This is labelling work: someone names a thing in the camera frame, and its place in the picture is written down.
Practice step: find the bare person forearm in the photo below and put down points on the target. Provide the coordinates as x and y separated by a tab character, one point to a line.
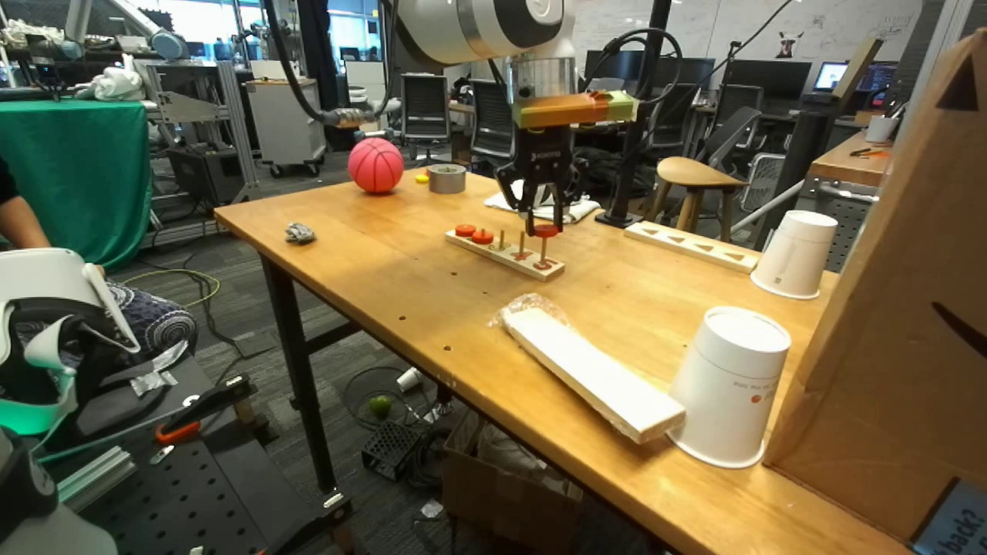
19	220

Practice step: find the black metal pole stand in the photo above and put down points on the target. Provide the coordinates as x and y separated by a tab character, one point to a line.
629	172

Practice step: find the pink basketball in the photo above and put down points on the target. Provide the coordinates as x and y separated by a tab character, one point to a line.
374	168

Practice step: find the black metal table leg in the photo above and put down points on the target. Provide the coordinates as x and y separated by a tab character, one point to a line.
297	372

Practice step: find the large cardboard box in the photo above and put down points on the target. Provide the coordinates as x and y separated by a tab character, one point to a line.
906	309

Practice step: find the small yellow object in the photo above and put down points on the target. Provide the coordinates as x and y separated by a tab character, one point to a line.
419	176

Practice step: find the long wooden workbench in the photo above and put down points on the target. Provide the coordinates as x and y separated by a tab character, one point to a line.
849	162

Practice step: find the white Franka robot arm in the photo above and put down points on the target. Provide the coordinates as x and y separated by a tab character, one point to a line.
472	26

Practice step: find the crumpled foil ball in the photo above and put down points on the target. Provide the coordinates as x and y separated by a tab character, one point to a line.
300	232

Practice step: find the grey patterned fabric bundle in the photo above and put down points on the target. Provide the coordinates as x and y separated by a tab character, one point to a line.
158	312

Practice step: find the grey mesh office chair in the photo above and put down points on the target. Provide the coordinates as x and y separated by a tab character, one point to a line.
672	117
428	109
490	117

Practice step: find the lit blue computer monitor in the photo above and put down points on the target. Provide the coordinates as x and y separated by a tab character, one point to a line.
830	76

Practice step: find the green cloth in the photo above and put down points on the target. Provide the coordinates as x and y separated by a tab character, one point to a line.
73	172

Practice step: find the small brown cardboard box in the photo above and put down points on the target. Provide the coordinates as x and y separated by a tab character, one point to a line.
514	502

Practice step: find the white wooden peg board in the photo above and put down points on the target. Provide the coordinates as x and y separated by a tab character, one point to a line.
511	255

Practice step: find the round wooden stool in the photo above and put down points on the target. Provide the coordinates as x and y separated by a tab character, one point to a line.
697	172

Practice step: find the orange yellow camera mount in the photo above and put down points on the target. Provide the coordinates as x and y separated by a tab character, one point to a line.
576	109

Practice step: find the green tennis ball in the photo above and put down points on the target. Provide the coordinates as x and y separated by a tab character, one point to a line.
380	408

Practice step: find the grey metal table frame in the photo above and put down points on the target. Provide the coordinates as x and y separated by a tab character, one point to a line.
233	125

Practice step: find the black plastic crate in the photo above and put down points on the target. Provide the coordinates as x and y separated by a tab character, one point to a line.
397	447

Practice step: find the grey tape roll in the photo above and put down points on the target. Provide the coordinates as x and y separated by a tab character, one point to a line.
445	179

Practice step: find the white green headset device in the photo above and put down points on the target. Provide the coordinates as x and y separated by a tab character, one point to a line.
40	271

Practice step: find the dark computer monitor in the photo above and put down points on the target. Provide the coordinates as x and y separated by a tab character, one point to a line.
596	63
766	82
697	73

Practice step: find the white crumpled plastic bag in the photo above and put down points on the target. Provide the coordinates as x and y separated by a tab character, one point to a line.
116	82

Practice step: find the long white wrapped board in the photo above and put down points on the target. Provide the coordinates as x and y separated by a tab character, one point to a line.
586	363

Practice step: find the aluminium extrusion bar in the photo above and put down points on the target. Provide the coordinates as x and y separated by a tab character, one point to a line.
93	477

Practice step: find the light wooden hole strip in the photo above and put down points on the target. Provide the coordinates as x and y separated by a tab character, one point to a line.
694	247

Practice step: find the white rolling cabinet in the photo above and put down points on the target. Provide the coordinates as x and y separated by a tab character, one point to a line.
272	126

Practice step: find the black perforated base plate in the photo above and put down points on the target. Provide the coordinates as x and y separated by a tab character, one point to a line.
204	494

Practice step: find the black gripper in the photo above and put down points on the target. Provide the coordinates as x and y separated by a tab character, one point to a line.
540	153

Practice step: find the small white cup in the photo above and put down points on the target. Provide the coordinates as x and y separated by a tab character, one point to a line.
881	126
407	379

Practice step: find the white paper cup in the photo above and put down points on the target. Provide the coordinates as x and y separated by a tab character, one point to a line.
798	253
730	387

